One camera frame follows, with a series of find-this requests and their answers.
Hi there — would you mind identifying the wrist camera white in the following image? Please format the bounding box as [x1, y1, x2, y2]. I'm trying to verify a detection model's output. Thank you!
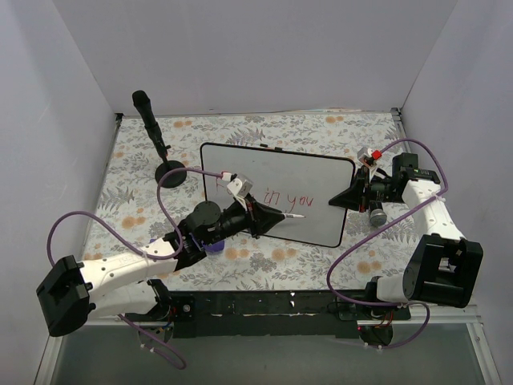
[357, 147, 382, 168]
[221, 172, 253, 205]

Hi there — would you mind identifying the black silver microphone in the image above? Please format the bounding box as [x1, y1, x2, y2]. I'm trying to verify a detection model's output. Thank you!
[369, 201, 388, 228]

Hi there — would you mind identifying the black microphone on stand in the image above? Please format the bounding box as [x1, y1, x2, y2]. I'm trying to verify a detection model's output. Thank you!
[132, 90, 168, 160]

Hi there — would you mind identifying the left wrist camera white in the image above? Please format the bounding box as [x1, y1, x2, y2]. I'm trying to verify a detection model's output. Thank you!
[221, 172, 253, 205]

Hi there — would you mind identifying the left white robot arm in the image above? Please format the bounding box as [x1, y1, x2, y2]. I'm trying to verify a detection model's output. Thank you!
[36, 198, 287, 337]

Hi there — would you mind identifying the floral patterned table mat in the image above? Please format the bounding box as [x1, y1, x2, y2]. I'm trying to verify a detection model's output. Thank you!
[96, 112, 418, 290]

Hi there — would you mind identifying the red whiteboard marker pen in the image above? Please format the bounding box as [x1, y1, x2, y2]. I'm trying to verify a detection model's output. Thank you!
[283, 213, 306, 219]

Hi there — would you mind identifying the wire whiteboard easel stand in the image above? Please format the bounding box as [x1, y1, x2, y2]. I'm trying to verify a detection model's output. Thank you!
[259, 144, 283, 152]

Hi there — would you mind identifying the white whiteboard black frame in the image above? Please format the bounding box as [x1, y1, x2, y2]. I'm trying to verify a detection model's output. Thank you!
[200, 143, 355, 248]

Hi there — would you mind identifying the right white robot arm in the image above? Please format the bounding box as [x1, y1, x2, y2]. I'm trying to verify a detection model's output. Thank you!
[329, 152, 483, 319]

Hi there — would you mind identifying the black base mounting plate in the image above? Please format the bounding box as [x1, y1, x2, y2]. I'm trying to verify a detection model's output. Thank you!
[127, 290, 410, 338]

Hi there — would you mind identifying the purple foam microphone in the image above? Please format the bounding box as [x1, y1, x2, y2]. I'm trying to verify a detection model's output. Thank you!
[142, 237, 224, 259]

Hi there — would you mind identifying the black round microphone stand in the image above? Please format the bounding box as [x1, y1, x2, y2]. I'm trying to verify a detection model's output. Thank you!
[155, 144, 187, 188]

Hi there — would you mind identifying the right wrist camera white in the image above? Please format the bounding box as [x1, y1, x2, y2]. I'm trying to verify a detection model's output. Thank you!
[357, 147, 382, 168]

